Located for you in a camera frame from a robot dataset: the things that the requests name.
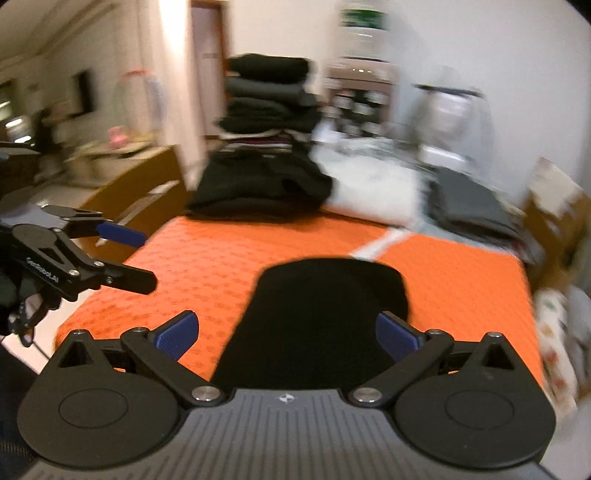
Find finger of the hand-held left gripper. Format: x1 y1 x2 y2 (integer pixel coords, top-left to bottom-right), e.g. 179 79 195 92
68 256 158 296
42 204 149 248

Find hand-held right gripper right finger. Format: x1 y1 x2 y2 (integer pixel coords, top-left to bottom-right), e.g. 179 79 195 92
348 312 519 408

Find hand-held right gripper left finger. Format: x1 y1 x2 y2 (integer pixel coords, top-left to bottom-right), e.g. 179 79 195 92
56 311 228 408

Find black pants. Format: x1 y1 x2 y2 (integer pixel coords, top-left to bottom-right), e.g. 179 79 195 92
210 257 413 393

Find stack of folded dark clothes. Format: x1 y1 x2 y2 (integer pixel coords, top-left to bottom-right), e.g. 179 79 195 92
218 130 298 152

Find wooden chair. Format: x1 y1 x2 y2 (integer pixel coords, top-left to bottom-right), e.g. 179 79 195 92
74 144 188 265

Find orange patterned table mat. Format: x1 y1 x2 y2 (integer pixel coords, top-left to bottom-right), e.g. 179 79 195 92
54 213 548 418

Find clear dome cover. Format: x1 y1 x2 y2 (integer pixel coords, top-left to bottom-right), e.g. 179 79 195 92
112 68 162 141

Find grey folded cloth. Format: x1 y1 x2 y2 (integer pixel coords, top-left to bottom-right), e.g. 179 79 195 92
424 165 525 252

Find black garment grey lining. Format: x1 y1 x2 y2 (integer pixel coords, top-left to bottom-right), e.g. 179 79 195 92
186 148 334 223

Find floral printed cloth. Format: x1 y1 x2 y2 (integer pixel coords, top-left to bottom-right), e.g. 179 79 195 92
534 285 585 418

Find black folded garment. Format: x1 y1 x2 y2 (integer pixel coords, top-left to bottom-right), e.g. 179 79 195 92
228 53 311 85
216 112 322 138
226 96 322 121

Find brown framed door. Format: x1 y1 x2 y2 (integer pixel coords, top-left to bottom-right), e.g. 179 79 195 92
190 0 232 139

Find cardboard box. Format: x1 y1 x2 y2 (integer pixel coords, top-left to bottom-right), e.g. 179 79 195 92
521 157 591 296

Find dark grey folded garment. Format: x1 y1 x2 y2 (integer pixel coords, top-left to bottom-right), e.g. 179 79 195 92
225 75 320 108

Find clear plastic container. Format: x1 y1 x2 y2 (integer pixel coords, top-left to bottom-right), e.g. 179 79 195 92
413 67 488 169

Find large water jug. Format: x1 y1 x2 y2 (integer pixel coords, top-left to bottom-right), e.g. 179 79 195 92
338 0 391 61

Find wall television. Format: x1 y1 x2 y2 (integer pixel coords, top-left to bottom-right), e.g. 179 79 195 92
71 69 95 116

